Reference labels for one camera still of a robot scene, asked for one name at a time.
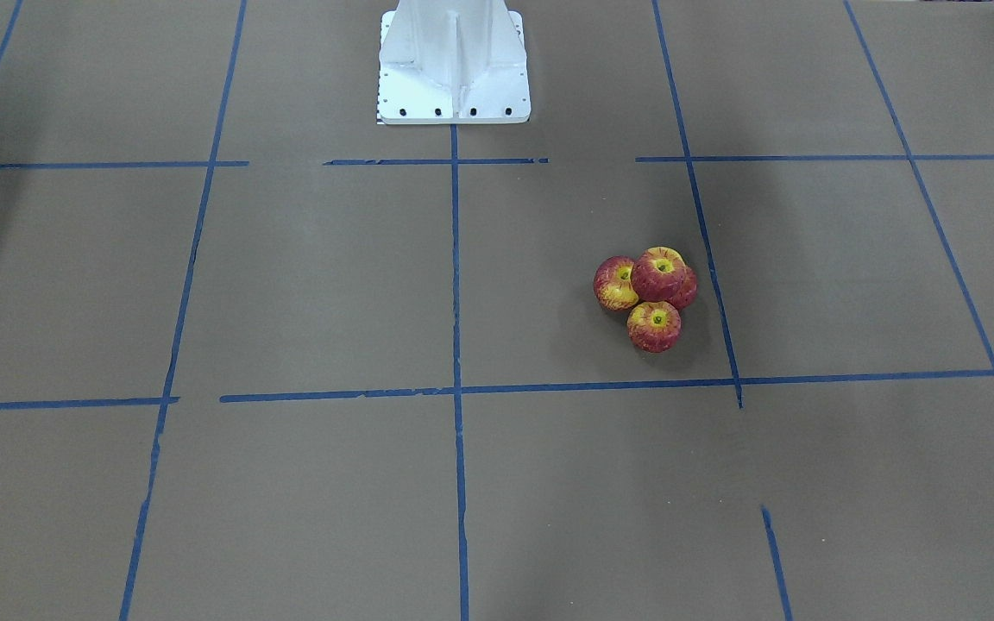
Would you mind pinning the lone red yellow apple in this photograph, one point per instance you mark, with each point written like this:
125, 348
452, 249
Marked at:
658, 273

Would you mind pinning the back red yellow apple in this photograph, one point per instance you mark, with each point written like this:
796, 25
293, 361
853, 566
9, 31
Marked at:
654, 326

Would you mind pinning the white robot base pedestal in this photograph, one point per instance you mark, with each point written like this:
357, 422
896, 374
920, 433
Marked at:
443, 62

